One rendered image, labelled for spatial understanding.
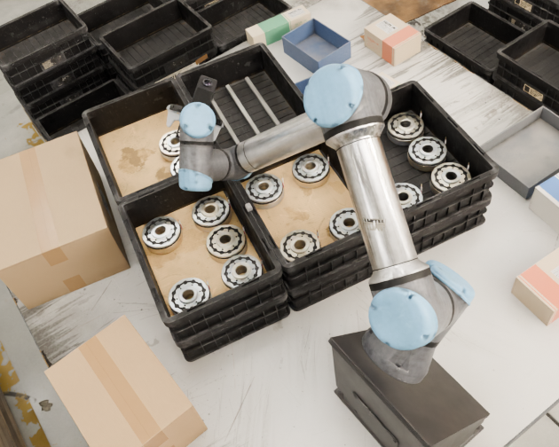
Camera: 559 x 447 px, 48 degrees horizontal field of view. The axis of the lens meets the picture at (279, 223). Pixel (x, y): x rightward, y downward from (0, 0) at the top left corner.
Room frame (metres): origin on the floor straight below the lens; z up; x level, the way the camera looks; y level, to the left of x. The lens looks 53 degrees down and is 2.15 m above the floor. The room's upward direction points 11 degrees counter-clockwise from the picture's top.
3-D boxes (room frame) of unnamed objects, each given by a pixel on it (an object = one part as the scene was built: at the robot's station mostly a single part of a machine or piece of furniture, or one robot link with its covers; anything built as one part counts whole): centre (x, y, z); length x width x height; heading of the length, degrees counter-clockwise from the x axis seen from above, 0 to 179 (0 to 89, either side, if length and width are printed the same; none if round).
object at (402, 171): (1.10, -0.37, 0.87); 0.40 x 0.30 x 0.11; 16
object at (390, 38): (1.75, -0.51, 0.74); 0.16 x 0.12 x 0.07; 26
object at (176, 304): (0.81, 0.25, 0.86); 0.10 x 0.10 x 0.01
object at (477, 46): (2.12, -1.01, 0.26); 0.40 x 0.30 x 0.23; 26
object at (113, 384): (0.61, 0.43, 0.78); 0.30 x 0.22 x 0.16; 30
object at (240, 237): (0.95, 0.14, 0.86); 0.10 x 0.10 x 0.01
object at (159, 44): (2.28, 0.36, 0.37); 0.40 x 0.30 x 0.45; 116
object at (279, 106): (1.40, 0.03, 0.87); 0.40 x 0.30 x 0.11; 16
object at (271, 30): (1.96, -0.14, 0.73); 0.24 x 0.06 x 0.06; 110
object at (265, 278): (0.93, 0.21, 0.92); 0.40 x 0.30 x 0.02; 16
